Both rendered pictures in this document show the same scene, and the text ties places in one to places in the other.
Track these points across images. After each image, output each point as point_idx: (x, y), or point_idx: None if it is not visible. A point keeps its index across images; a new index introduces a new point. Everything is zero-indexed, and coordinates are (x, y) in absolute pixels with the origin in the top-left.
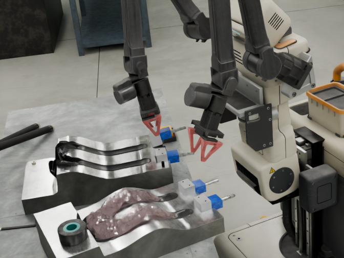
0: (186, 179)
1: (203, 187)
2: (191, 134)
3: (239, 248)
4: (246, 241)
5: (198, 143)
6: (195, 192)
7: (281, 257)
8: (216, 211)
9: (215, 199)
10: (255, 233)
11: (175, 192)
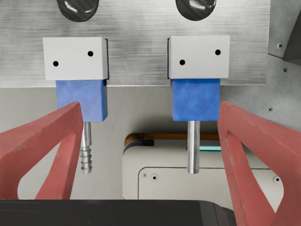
0: (224, 71)
1: (172, 112)
2: (289, 160)
3: (260, 170)
4: (266, 184)
5: (234, 181)
6: (168, 76)
7: (215, 202)
8: (36, 83)
9: (70, 102)
10: (273, 201)
11: (207, 18)
